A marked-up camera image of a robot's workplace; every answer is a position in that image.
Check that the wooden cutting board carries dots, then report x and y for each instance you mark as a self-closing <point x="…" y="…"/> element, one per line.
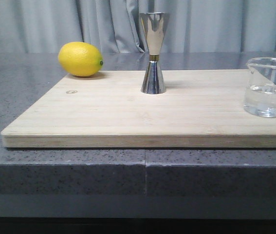
<point x="200" y="109"/>

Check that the yellow lemon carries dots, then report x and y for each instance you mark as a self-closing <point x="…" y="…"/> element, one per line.
<point x="80" y="59"/>

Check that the steel double jigger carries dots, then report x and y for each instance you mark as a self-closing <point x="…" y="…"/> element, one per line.
<point x="154" y="27"/>

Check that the clear glass beaker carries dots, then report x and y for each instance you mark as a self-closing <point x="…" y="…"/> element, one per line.
<point x="260" y="92"/>

